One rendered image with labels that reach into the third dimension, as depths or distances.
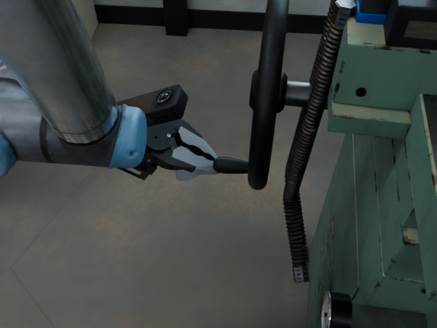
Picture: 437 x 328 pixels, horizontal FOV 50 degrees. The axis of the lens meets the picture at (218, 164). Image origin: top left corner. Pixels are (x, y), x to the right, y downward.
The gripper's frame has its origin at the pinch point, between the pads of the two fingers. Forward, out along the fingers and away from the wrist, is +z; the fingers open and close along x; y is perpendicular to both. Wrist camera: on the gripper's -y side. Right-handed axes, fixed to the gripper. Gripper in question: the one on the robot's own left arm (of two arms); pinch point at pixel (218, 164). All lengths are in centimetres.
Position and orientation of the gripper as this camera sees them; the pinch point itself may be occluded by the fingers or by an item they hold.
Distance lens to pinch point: 71.9
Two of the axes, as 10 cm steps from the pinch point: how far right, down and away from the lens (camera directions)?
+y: -5.0, 4.9, 7.2
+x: -1.5, 7.7, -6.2
